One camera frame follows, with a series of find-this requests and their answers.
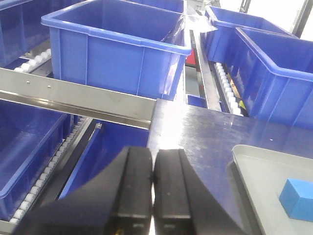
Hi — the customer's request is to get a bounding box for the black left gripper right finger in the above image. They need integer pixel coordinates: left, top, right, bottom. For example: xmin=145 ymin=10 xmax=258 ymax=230
xmin=154 ymin=149 xmax=257 ymax=235

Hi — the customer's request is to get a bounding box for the blue plastic bin lower left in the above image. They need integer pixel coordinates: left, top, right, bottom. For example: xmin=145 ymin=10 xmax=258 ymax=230
xmin=0 ymin=100 xmax=74 ymax=221

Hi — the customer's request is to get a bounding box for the blue plastic bin upper left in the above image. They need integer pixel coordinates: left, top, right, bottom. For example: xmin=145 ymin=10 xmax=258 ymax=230
xmin=0 ymin=0 xmax=79 ymax=67

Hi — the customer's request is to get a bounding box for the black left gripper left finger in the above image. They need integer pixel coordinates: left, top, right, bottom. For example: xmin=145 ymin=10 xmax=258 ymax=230
xmin=13 ymin=146 xmax=153 ymax=235

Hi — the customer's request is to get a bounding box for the steel shelf front rail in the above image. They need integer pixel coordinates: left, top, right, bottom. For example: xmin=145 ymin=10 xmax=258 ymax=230
xmin=0 ymin=69 xmax=156 ymax=129

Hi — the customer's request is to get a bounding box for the white roller track lower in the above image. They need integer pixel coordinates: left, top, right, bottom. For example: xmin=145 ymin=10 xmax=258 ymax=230
xmin=9 ymin=117 xmax=91 ymax=224

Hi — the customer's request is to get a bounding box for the blue plastic bin lower middle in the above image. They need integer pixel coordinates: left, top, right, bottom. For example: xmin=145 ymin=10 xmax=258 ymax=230
xmin=59 ymin=120 xmax=149 ymax=199

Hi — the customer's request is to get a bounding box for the blue plastic bin right front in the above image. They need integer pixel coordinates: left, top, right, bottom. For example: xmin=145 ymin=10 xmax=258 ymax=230
xmin=226 ymin=27 xmax=313 ymax=129

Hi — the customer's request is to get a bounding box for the grey metal tray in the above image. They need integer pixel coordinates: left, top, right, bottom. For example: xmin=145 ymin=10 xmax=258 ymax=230
xmin=232 ymin=144 xmax=313 ymax=235

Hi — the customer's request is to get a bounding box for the blue plastic bin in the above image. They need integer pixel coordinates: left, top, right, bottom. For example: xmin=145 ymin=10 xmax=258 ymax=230
xmin=59 ymin=120 xmax=149 ymax=199
xmin=202 ymin=6 xmax=296 ymax=63
xmin=226 ymin=27 xmax=313 ymax=129
xmin=41 ymin=0 xmax=191 ymax=100
xmin=0 ymin=100 xmax=74 ymax=221
xmin=0 ymin=0 xmax=79 ymax=67

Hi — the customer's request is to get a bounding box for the blue plastic bin right rear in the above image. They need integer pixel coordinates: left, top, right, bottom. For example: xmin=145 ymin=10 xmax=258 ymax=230
xmin=202 ymin=6 xmax=296 ymax=63

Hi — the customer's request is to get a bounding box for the white roller track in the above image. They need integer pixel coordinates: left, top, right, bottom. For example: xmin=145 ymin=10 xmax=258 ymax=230
xmin=9 ymin=117 xmax=91 ymax=224
xmin=214 ymin=63 xmax=243 ymax=116

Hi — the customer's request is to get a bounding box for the blue foam cube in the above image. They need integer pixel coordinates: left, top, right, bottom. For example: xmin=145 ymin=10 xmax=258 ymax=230
xmin=279 ymin=178 xmax=313 ymax=222

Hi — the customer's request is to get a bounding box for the blue plastic bin upper middle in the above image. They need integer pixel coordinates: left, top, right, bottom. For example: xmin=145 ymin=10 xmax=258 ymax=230
xmin=41 ymin=0 xmax=191 ymax=100

